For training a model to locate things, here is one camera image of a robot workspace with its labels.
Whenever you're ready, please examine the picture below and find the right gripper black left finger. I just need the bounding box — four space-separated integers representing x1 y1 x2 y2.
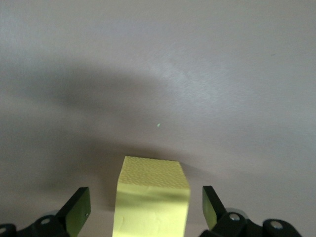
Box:
0 187 91 237

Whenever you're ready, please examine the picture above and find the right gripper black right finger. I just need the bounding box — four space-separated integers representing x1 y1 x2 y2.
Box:
199 185 303 237

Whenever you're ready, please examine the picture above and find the yellow foam cube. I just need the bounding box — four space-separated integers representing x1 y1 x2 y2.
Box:
111 155 191 237

